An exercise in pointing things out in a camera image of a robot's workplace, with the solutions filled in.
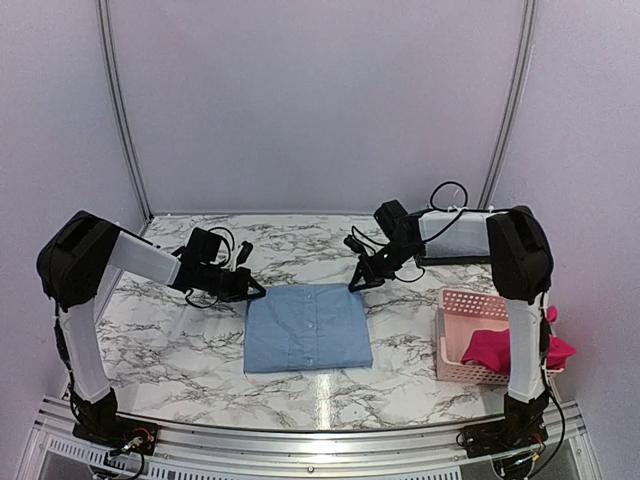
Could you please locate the pink plastic laundry basket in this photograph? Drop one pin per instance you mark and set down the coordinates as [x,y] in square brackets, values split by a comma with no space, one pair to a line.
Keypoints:
[459,315]

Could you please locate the magenta red garment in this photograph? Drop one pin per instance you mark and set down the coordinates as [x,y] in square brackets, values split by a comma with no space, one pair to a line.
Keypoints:
[487,343]

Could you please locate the aluminium table front rail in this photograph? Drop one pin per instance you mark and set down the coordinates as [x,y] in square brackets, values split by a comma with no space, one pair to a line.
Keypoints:
[191,451]

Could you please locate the black tray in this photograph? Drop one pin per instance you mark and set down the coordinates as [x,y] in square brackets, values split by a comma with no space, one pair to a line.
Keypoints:
[426,261]

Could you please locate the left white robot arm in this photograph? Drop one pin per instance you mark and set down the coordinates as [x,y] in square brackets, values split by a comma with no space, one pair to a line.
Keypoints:
[71,267]

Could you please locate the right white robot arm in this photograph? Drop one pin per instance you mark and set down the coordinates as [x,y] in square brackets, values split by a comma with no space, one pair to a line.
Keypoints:
[518,251]

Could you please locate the aluminium frame post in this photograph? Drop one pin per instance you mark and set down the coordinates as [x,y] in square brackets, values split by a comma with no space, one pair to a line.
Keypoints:
[107,38]
[514,98]

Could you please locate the right aluminium frame post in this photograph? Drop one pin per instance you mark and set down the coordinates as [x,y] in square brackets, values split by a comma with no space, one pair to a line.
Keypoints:
[514,98]

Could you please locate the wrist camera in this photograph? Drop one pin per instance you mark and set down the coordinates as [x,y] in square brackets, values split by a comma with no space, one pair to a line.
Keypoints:
[355,245]
[239,255]

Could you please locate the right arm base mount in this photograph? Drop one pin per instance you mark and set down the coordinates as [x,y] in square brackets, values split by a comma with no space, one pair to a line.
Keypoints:
[497,437]

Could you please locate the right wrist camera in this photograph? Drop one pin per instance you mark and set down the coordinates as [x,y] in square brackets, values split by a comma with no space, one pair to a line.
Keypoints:
[355,245]

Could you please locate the left aluminium frame post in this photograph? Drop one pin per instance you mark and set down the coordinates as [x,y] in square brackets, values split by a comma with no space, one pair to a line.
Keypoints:
[107,38]

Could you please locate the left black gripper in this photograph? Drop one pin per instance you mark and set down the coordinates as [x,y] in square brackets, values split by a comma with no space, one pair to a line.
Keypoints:
[238,291]

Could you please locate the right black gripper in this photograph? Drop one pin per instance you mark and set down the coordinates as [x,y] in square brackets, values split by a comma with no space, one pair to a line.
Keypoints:
[377,277]

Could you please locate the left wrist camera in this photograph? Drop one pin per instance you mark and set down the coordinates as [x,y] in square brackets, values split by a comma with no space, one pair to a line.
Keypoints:
[239,255]

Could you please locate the light blue shirt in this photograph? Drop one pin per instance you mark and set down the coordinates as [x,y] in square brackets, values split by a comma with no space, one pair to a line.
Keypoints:
[305,328]

